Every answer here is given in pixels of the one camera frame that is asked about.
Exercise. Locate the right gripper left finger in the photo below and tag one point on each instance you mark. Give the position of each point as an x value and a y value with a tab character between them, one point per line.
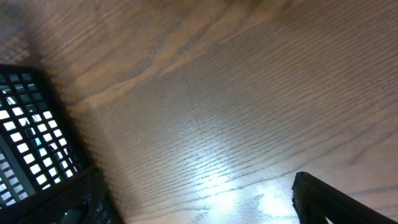
82	198

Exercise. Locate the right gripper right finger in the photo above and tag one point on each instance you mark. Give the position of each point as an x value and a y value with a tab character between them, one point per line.
317	202

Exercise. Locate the black plastic mesh basket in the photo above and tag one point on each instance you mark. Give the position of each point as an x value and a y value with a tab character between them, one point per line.
37	141

